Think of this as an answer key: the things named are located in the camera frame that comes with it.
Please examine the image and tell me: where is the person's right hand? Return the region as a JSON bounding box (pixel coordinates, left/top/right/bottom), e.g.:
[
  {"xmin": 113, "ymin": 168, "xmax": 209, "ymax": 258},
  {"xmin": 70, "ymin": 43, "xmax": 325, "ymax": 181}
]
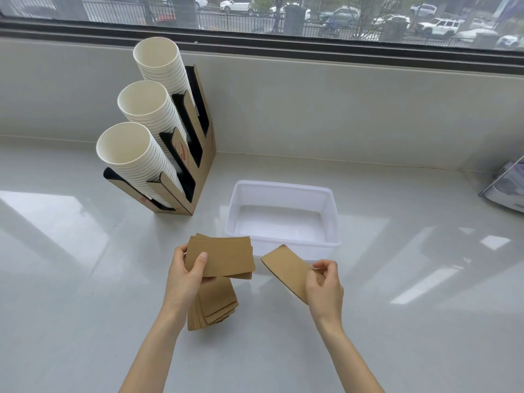
[{"xmin": 305, "ymin": 259, "xmax": 344, "ymax": 324}]

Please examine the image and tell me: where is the person's left hand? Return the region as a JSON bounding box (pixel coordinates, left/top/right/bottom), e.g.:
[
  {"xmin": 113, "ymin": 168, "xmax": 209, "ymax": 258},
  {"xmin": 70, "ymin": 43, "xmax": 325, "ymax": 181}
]
[{"xmin": 163, "ymin": 245, "xmax": 209, "ymax": 319}]

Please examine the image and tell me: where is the fanned bunch of kraft sleeves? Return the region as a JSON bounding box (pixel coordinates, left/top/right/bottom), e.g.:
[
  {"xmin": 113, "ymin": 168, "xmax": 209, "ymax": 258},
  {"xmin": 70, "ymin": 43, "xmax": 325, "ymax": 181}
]
[{"xmin": 185, "ymin": 233, "xmax": 256, "ymax": 281}]

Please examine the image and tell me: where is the single kraft cup sleeve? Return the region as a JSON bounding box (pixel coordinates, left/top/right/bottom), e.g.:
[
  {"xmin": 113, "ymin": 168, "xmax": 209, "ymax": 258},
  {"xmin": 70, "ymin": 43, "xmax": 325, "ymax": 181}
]
[{"xmin": 260, "ymin": 244, "xmax": 324, "ymax": 305}]

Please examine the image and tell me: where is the person's right forearm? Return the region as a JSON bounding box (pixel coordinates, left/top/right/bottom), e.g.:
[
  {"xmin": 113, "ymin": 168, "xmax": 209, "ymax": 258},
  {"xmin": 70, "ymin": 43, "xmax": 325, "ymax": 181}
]
[{"xmin": 314, "ymin": 318, "xmax": 386, "ymax": 393}]

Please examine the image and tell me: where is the person's left forearm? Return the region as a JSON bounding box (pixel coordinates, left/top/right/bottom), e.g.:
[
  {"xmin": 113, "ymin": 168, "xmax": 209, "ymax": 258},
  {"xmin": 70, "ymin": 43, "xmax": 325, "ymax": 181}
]
[{"xmin": 119, "ymin": 306, "xmax": 194, "ymax": 393}]

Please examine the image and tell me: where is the stack of kraft cup sleeves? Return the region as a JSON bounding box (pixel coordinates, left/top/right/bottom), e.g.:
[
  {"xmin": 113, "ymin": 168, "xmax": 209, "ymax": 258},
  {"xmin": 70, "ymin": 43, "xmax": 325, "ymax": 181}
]
[{"xmin": 187, "ymin": 276, "xmax": 239, "ymax": 332}]

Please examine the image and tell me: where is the white plastic bin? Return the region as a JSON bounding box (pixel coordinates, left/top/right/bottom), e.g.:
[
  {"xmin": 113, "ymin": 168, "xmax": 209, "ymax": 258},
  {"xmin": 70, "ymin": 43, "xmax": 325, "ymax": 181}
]
[{"xmin": 224, "ymin": 180, "xmax": 342, "ymax": 259}]

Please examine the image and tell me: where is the brown cardboard cup holder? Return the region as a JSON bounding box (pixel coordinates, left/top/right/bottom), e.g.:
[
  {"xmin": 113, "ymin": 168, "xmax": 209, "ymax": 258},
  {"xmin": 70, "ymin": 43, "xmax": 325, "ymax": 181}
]
[{"xmin": 102, "ymin": 64, "xmax": 217, "ymax": 216}]

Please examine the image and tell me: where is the stack of white paper cups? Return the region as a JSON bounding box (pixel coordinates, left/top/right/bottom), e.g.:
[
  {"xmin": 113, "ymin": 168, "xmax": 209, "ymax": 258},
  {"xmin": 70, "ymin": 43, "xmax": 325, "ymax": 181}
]
[
  {"xmin": 133, "ymin": 37, "xmax": 195, "ymax": 108},
  {"xmin": 117, "ymin": 80, "xmax": 189, "ymax": 153},
  {"xmin": 96, "ymin": 122, "xmax": 181, "ymax": 202}
]

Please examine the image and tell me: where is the black metal fence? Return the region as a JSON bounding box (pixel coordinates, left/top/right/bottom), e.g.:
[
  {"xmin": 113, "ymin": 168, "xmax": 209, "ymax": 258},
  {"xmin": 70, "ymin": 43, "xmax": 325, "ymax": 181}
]
[{"xmin": 80, "ymin": 0, "xmax": 475, "ymax": 49}]

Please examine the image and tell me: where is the row of parked cars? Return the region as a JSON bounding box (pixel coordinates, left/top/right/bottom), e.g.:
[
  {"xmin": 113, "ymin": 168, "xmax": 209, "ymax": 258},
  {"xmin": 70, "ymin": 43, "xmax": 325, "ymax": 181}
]
[{"xmin": 160, "ymin": 0, "xmax": 524, "ymax": 49}]

